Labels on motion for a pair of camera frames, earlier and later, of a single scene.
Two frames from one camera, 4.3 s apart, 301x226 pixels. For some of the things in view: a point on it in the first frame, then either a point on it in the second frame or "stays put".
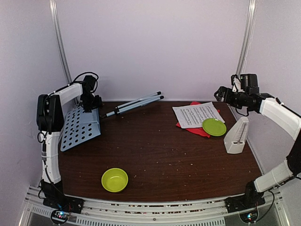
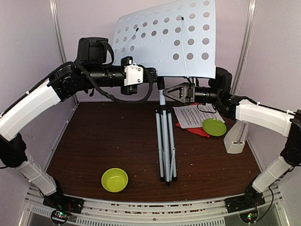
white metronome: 235,139 stays put
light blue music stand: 80,125 to 173,40
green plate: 214,126 stays put
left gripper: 98,104 to 132,87
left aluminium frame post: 59,39 stays put
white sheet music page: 194,115 stays put
